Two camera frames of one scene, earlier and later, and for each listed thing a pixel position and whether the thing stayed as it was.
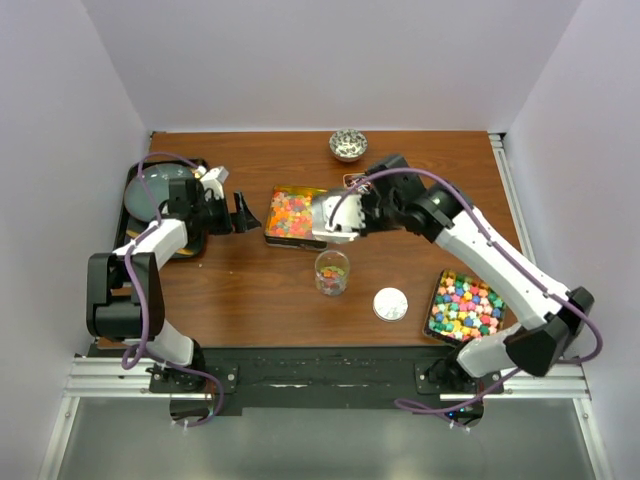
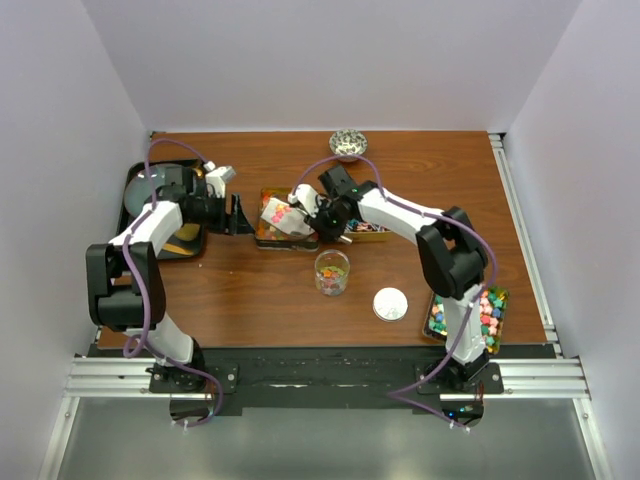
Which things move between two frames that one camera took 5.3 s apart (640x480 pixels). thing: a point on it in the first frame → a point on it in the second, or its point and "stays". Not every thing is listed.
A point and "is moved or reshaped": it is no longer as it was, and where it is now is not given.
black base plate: (315, 377) stays
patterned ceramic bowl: (348, 145) stays
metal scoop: (319, 230) is moved or reshaped
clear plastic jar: (331, 270) stays
